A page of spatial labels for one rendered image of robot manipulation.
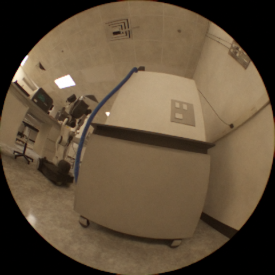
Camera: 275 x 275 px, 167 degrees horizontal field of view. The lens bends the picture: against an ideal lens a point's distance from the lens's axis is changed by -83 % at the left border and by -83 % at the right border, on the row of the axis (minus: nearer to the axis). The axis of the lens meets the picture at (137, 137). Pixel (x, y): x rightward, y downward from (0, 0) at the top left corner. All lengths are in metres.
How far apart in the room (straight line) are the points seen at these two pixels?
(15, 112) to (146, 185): 1.73
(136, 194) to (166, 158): 0.24
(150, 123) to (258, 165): 0.89
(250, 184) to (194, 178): 0.55
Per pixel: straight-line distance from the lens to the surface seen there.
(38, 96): 1.81
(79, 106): 1.70
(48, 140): 1.92
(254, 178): 0.91
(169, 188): 0.52
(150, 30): 2.29
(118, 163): 0.52
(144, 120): 0.60
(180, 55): 2.41
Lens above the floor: 0.53
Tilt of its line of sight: 19 degrees up
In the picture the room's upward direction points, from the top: 13 degrees clockwise
